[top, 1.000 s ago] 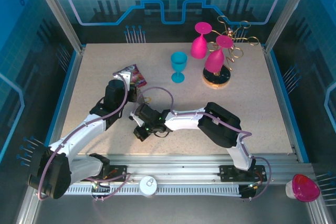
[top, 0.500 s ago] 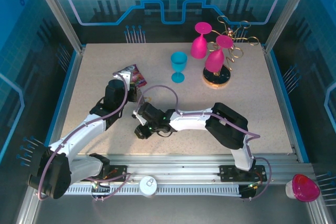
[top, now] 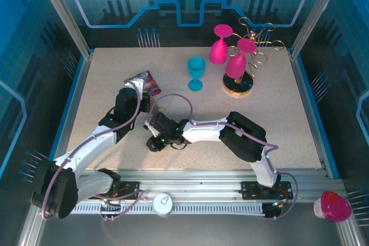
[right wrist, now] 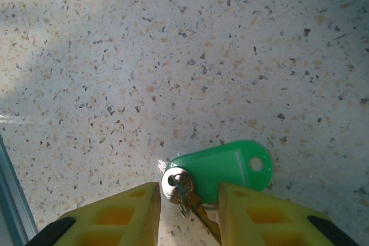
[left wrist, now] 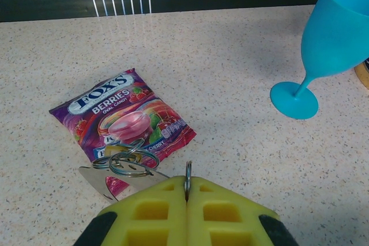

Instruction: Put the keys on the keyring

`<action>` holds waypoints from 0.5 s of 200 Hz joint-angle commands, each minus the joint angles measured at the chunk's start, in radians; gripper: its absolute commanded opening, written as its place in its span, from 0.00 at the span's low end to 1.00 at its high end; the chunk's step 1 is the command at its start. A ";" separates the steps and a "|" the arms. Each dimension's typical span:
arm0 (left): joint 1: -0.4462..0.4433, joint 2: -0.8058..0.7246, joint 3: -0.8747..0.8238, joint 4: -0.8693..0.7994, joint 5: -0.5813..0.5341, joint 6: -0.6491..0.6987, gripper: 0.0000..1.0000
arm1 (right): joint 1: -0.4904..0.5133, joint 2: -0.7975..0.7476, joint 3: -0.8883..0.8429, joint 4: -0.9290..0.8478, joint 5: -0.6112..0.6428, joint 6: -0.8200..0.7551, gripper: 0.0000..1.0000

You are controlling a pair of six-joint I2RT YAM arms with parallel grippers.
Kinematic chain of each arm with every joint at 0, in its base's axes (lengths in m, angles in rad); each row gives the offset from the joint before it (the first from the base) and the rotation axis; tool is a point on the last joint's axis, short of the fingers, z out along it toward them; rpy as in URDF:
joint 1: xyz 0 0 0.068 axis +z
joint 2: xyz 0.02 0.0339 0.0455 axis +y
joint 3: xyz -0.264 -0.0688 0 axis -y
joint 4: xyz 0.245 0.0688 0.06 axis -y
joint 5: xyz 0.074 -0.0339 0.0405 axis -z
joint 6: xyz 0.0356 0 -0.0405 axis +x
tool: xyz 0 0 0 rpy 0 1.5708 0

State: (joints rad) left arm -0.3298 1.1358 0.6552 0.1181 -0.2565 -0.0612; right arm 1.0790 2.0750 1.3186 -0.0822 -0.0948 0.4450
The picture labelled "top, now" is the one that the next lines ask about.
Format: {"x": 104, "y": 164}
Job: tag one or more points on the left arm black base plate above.
{"x": 129, "y": 187}

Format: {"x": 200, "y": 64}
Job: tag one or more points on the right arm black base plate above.
{"x": 250, "y": 189}

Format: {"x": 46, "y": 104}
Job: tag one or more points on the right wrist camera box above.
{"x": 146, "y": 126}

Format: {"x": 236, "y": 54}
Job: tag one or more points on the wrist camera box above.
{"x": 138, "y": 83}
{"x": 146, "y": 126}

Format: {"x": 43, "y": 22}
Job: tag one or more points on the aluminium side rail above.
{"x": 299, "y": 68}
{"x": 84, "y": 68}

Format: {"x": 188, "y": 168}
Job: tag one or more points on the blue plastic goblet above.
{"x": 196, "y": 67}

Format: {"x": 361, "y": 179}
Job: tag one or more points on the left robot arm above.
{"x": 86, "y": 148}

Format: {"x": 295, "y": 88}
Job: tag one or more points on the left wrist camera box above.
{"x": 138, "y": 83}

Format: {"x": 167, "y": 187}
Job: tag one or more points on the aluminium frame post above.
{"x": 317, "y": 12}
{"x": 65, "y": 12}

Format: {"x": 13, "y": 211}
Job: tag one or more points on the purple candy packet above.
{"x": 152, "y": 84}

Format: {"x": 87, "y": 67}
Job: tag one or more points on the pink plastic goblet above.
{"x": 217, "y": 53}
{"x": 235, "y": 66}

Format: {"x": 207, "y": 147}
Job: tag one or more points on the white can with pull tab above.
{"x": 163, "y": 204}

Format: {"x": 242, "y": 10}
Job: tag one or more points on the white cup with pink lid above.
{"x": 334, "y": 207}

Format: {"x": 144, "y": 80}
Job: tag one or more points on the aluminium table rail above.
{"x": 187, "y": 179}

